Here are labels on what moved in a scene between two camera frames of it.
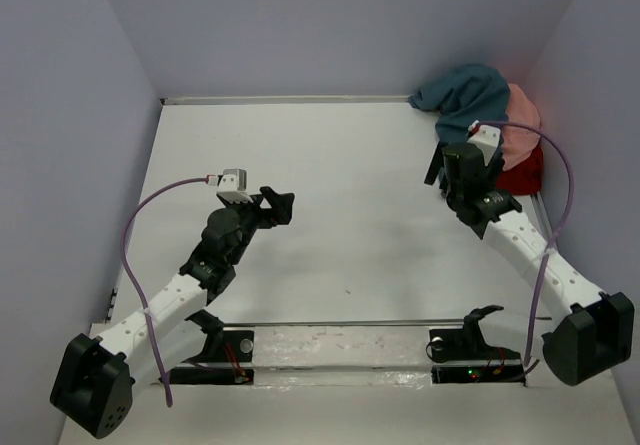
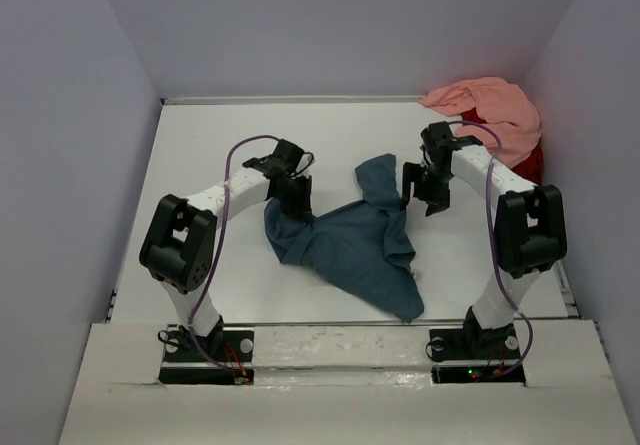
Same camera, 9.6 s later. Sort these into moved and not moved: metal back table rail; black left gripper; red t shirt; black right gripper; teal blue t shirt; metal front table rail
Moved: black right gripper; teal blue t shirt; black left gripper
Not moved: red t shirt; metal back table rail; metal front table rail
